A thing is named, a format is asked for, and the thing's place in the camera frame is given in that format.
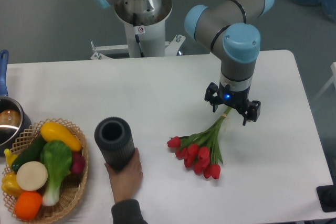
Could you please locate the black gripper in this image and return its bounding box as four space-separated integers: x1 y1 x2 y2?
204 82 261 126

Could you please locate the dark grey ribbed vase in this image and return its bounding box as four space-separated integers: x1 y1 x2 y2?
94 117 135 171

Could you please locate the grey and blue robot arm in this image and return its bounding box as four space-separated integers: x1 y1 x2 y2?
95 0 275 122

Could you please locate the grey sleeved forearm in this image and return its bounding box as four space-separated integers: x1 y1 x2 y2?
111 199 147 224

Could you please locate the person's hand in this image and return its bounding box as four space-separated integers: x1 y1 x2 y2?
104 148 143 204

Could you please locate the red tulip bouquet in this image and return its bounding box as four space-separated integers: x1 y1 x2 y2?
167 108 231 179

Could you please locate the white furniture edge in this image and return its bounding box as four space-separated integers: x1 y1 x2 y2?
312 62 336 103

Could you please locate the black device at table edge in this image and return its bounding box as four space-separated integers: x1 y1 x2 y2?
316 185 335 212

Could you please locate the red purple radish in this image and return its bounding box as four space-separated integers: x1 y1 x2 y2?
70 152 86 174

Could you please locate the woven wicker basket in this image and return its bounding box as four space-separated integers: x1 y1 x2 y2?
1 119 89 223

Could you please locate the green bok choy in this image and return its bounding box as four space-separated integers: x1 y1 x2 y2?
40 140 72 207

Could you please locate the yellow squash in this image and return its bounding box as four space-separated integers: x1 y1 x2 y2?
40 122 82 152

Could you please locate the dark green cucumber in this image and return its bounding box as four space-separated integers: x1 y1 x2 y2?
11 135 47 173

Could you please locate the cream round disc vegetable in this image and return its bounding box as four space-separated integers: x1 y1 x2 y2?
16 161 48 191

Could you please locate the orange fruit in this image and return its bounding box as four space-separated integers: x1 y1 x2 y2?
14 191 42 221

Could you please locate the yellow banana tip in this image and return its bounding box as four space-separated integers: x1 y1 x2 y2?
4 148 18 167

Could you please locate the yellow bell pepper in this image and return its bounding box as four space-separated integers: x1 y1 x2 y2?
2 172 24 198

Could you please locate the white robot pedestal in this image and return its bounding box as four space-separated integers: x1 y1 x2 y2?
91 0 185 59

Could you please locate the blue handled saucepan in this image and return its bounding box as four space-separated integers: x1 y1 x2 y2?
1 49 31 157

